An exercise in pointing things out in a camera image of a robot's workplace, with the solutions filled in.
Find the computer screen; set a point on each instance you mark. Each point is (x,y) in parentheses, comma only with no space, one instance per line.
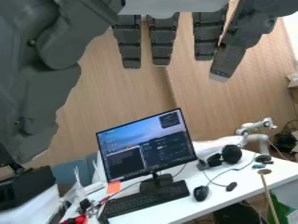
(147,146)

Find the small white jointed device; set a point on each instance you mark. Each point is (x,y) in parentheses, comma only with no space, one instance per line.
(255,131)

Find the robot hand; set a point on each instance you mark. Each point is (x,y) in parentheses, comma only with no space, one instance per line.
(41,83)

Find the white desk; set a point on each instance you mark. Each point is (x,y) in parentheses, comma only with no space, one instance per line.
(231,200)

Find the orange sticky note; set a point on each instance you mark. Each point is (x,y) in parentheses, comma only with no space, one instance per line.
(114,187)

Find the black headphones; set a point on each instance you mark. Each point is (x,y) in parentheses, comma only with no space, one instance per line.
(228,155)

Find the thin stick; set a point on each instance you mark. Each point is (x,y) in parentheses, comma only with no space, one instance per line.
(269,196)

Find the black bag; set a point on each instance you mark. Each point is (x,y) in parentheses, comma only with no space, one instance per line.
(27,188)

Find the black keyboard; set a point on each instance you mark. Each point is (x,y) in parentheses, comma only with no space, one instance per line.
(142,200)

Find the black mouse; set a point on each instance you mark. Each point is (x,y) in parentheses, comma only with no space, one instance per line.
(202,193)

